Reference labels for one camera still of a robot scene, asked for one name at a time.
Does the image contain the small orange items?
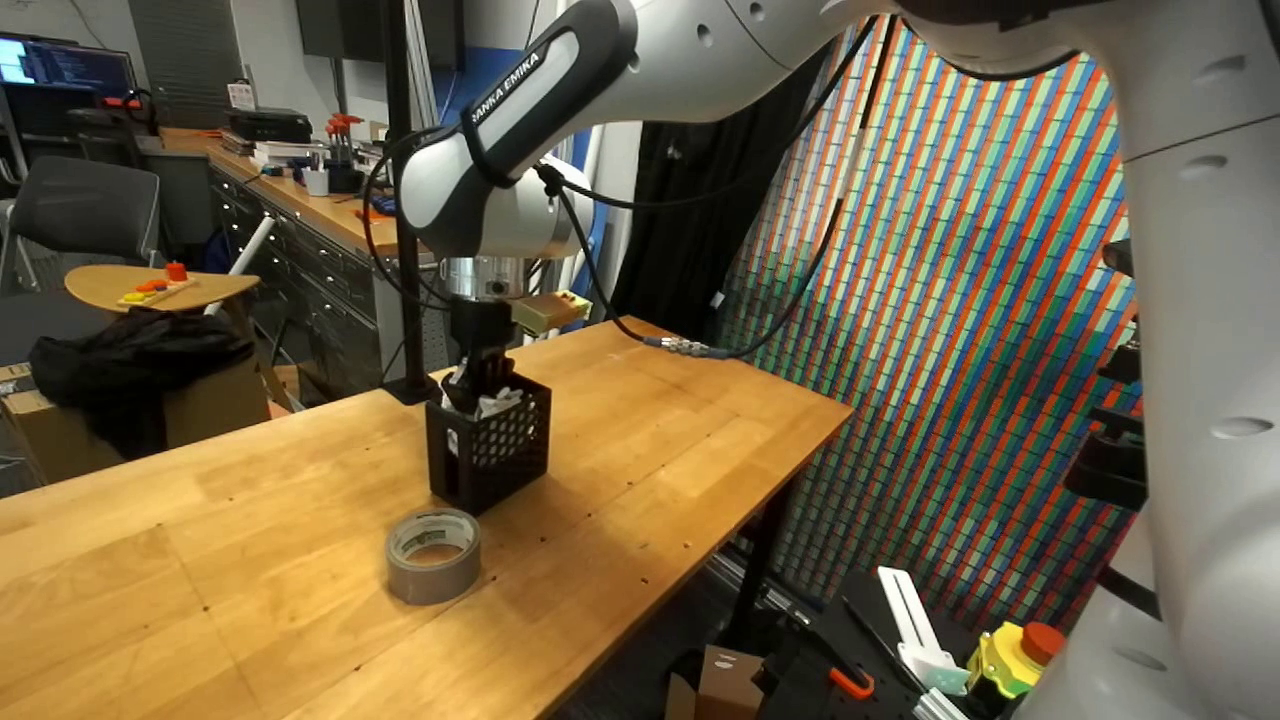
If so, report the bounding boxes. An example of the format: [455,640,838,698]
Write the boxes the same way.
[128,260,196,307]

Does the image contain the black perforated plastic basket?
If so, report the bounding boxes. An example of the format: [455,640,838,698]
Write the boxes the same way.
[426,368,558,520]

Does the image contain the wooden workbench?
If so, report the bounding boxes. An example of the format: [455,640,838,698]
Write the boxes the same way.
[148,122,459,398]

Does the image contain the yellow emergency stop button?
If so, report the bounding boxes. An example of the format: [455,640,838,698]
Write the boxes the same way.
[966,615,1074,702]

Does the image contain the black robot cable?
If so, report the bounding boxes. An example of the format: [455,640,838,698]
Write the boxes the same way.
[530,25,893,364]

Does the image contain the colourful woven panel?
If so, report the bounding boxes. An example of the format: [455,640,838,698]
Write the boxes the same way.
[707,16,1154,648]

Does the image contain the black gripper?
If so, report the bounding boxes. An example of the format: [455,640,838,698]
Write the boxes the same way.
[445,293,525,393]

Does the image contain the grey duct tape roll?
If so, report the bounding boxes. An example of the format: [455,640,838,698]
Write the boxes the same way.
[381,502,488,606]

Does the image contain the computer monitor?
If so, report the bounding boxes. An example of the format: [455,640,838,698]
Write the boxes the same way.
[0,26,140,100]

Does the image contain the black vertical pole stand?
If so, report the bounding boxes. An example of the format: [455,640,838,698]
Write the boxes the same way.
[381,0,445,408]

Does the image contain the round wooden stool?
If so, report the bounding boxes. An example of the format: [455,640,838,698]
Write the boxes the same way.
[60,260,265,319]

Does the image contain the white plastic bracket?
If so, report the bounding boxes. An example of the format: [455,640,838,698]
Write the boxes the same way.
[873,564,974,698]

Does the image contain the open cardboard box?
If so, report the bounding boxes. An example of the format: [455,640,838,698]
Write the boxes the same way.
[661,645,771,720]

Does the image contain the black metal table leg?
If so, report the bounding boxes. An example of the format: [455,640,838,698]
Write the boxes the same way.
[724,475,807,661]

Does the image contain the orange handled tool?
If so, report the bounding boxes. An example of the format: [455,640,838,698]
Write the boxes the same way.
[826,661,885,702]

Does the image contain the thin white diagonal bar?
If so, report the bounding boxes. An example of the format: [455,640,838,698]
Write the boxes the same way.
[196,213,282,324]

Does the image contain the grey office chair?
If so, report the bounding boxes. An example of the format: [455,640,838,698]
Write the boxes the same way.
[0,151,167,293]

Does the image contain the white towel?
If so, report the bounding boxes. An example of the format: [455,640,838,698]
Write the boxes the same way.
[455,385,532,420]

